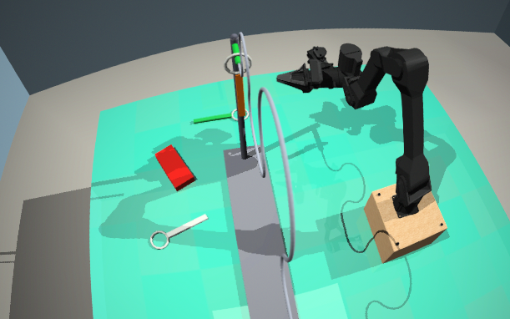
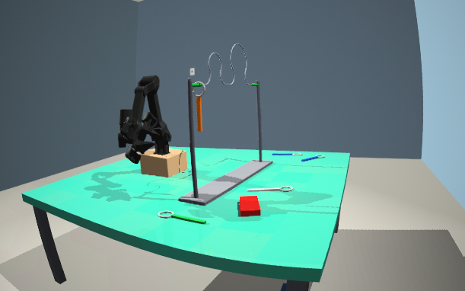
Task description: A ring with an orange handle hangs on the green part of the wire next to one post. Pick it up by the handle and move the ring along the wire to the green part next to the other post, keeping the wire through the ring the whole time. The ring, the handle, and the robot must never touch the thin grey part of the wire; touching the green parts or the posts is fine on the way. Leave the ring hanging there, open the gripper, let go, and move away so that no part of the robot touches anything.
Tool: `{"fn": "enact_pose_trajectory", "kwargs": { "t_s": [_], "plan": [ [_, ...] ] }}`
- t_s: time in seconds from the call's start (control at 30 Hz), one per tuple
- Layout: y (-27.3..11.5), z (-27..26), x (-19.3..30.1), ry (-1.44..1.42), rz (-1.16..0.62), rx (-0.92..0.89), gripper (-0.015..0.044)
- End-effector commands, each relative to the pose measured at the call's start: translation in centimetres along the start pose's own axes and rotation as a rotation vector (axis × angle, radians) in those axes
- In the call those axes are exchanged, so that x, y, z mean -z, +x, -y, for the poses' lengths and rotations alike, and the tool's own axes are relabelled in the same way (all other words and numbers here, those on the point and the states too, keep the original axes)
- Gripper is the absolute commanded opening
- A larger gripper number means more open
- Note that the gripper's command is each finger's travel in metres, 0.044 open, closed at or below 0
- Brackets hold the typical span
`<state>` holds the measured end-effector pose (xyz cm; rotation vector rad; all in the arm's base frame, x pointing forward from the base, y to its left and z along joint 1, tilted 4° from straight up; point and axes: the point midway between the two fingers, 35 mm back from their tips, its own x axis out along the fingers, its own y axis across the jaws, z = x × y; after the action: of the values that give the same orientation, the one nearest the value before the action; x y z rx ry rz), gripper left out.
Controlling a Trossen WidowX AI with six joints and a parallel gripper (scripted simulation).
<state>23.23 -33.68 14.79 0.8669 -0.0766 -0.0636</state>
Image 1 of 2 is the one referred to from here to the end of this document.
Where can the green bar with white loop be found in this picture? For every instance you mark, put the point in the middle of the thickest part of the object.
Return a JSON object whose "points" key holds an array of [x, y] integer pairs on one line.
{"points": [[219, 117]]}

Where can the white loop with orange handle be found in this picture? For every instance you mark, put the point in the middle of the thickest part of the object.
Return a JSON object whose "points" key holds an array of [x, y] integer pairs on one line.
{"points": [[239, 84]]}

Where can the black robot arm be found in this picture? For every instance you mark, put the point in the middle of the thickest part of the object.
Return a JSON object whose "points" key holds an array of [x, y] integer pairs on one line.
{"points": [[409, 72]]}

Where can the red flat block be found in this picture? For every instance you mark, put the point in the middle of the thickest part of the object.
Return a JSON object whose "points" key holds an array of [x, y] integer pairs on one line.
{"points": [[174, 167]]}

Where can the white loop with flat handle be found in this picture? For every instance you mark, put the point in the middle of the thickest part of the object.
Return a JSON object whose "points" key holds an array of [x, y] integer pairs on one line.
{"points": [[178, 230]]}

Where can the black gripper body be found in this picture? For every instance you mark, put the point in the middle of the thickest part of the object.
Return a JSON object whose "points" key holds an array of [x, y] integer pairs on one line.
{"points": [[321, 77]]}

